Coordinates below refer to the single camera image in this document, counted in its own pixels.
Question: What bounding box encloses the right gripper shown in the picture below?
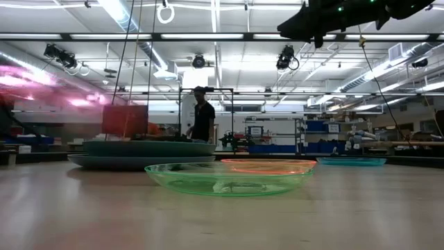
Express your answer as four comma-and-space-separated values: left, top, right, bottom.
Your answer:
276, 0, 351, 49

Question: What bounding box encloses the clear orange plastic plate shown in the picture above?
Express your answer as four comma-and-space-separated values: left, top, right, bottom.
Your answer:
220, 158, 318, 176

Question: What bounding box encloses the clear blue plastic plate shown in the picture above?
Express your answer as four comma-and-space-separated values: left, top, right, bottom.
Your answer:
316, 156, 387, 167

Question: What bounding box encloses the dark teal plastic plate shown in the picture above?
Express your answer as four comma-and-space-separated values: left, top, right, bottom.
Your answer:
82, 140, 217, 158

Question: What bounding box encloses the clear green plastic plate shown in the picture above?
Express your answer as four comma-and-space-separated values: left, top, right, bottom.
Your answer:
144, 162, 315, 197

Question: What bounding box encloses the clear pink plastic plate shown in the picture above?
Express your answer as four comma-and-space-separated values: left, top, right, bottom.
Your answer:
0, 64, 150, 140

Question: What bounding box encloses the grey shelf unit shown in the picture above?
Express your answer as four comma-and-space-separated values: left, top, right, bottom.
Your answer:
244, 116, 306, 156

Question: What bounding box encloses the blue storage bin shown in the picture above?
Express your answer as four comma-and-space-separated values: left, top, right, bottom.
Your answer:
305, 119, 327, 133
305, 141, 348, 154
3, 135, 55, 145
248, 144, 296, 154

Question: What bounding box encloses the small black robot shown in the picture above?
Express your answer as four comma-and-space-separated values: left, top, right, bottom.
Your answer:
219, 131, 256, 152

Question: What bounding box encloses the white cabinet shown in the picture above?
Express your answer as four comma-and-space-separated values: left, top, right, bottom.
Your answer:
180, 93, 198, 140

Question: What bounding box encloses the black overhead light bar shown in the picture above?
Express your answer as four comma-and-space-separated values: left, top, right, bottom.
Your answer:
0, 31, 444, 43

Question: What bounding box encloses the wooden beam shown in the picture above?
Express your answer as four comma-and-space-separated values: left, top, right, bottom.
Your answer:
360, 140, 444, 147

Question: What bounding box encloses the black monitor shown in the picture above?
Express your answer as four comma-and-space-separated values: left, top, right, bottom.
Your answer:
101, 104, 149, 139

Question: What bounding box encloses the black hanging arm cable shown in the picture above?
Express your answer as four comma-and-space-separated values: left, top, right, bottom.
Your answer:
357, 26, 413, 147

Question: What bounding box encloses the white cable ring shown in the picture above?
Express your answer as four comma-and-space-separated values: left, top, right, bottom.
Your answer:
156, 2, 176, 25

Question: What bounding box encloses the dark hanging cable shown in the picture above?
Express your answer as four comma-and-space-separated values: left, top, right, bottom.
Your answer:
146, 0, 157, 107
110, 0, 135, 106

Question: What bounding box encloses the light hanging cable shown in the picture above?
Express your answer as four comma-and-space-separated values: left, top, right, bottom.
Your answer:
123, 0, 144, 140

